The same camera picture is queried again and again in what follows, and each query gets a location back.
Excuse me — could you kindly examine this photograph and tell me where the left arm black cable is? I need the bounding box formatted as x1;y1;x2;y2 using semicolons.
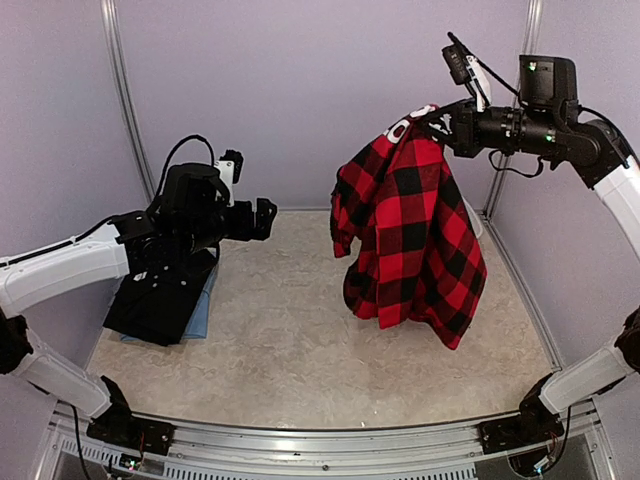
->
154;133;216;201

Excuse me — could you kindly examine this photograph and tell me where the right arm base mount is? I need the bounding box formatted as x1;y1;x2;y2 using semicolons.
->
478;413;565;455

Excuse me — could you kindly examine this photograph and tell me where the front aluminium rail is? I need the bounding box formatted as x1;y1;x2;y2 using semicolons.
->
35;401;622;479

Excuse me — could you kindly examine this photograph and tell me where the right aluminium frame post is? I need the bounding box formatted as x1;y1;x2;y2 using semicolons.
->
482;0;545;221

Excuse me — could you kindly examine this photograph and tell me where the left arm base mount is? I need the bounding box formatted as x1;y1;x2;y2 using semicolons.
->
87;414;176;456

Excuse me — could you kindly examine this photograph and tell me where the left aluminium frame post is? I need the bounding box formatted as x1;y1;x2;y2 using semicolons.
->
100;0;155;201

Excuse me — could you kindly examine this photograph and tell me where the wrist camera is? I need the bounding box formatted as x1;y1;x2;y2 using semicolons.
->
442;32;492;112
214;149;244;206

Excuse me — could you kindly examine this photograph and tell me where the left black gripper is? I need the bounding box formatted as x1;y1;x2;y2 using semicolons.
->
180;196;276;256

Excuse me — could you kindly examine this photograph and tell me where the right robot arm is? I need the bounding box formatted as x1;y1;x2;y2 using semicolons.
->
442;44;639;444

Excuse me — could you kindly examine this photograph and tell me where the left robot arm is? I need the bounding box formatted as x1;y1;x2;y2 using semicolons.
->
1;160;277;445

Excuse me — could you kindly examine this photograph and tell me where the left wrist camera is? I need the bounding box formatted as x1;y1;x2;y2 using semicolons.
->
214;149;244;206

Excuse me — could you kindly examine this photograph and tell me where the red black plaid shirt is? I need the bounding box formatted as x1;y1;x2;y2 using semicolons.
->
329;105;487;350

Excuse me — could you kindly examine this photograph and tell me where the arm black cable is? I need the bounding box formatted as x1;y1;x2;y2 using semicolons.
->
447;32;546;179
154;133;216;201

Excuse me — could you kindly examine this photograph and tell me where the white plastic tub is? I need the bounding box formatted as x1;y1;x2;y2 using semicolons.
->
463;199;484;239

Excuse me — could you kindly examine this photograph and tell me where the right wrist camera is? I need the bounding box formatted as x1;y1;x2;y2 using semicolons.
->
442;32;492;112

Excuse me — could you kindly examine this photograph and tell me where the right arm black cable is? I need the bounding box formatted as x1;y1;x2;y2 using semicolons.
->
447;32;546;179

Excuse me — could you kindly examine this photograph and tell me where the black folded shirt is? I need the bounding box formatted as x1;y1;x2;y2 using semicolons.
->
103;249;220;346

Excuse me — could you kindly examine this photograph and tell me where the light blue folded shirt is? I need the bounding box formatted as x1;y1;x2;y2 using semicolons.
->
120;267;218;346

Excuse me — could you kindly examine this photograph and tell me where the aluminium frame post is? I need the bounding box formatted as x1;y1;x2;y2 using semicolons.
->
482;0;545;221
100;0;155;201

